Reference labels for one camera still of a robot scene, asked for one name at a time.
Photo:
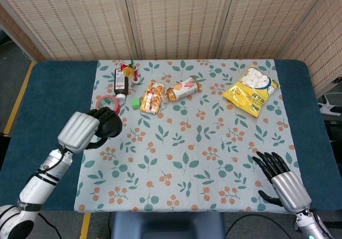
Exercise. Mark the yellow marshmallow bag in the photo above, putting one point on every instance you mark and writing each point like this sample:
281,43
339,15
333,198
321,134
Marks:
251,94

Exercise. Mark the dark brown bottle white cap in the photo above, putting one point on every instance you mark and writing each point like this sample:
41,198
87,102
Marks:
120,84

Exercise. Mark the blue table cover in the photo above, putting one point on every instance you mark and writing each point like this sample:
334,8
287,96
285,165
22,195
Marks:
48,94

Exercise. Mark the green cube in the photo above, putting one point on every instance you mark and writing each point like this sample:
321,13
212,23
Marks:
136,103

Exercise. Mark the colourful feather shuttlecock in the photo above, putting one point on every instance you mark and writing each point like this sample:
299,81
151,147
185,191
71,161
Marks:
131,72

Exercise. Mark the yellow snack box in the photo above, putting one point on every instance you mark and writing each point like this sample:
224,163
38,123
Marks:
152,97

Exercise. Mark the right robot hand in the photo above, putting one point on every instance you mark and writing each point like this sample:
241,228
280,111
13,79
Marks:
291,191

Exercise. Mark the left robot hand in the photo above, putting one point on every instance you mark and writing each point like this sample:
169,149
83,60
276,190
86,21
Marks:
77,132

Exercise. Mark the amber tea bottle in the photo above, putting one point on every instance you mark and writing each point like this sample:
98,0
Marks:
181,89

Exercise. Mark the floral tablecloth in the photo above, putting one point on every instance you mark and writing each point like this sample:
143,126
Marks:
187,142

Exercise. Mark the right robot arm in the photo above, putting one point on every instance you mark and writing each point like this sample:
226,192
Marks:
307,225

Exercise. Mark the red tape roll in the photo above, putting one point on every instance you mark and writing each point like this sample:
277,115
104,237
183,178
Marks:
99,102

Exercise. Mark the woven folding screen panel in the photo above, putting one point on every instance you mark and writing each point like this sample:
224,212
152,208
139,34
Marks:
320,35
66,17
181,17
16,33
267,17

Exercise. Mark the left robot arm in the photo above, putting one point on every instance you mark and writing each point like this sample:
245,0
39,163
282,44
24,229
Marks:
37,185

